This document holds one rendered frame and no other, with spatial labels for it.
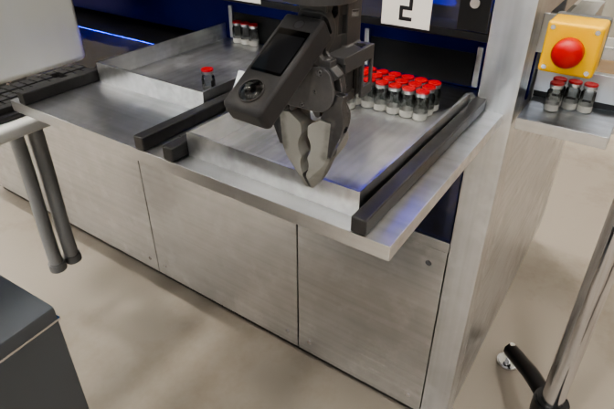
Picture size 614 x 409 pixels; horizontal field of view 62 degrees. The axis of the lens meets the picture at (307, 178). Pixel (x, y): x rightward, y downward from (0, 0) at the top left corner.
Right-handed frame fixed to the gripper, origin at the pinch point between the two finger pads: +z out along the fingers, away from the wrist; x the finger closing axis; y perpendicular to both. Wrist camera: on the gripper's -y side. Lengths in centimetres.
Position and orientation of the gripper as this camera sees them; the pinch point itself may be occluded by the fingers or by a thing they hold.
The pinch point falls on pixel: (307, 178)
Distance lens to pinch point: 56.0
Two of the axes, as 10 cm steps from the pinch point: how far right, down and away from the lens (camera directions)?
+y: 5.6, -4.3, 7.1
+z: 0.0, 8.6, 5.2
